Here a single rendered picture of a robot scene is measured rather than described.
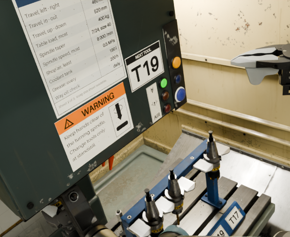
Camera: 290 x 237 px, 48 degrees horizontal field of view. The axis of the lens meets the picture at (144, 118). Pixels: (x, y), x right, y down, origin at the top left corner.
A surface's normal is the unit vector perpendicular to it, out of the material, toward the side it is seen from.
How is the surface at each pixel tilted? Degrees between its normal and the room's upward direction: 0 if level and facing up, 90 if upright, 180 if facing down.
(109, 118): 90
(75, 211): 61
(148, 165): 0
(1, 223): 90
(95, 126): 90
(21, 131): 90
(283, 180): 24
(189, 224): 0
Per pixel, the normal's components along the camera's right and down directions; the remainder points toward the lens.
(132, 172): -0.18, -0.83
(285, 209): -0.44, -0.55
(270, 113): -0.67, 0.49
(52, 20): 0.72, 0.26
